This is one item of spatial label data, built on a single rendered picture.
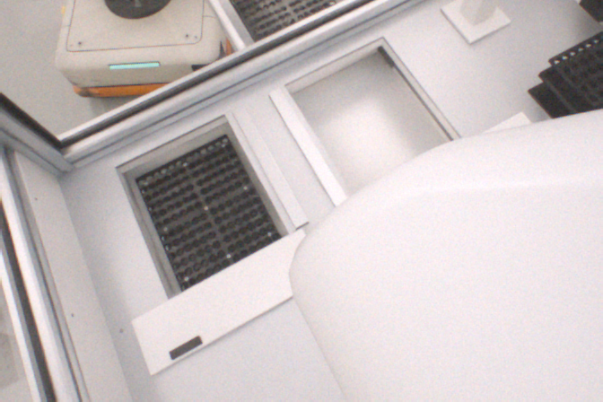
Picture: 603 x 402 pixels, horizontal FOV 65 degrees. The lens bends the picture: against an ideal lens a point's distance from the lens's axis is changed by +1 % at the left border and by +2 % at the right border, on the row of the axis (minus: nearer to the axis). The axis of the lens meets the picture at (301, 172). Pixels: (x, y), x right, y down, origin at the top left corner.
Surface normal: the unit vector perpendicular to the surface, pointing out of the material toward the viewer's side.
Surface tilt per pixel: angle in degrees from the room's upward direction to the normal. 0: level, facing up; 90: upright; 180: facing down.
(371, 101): 0
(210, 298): 0
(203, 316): 0
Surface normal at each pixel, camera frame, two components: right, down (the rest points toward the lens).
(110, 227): -0.07, -0.39
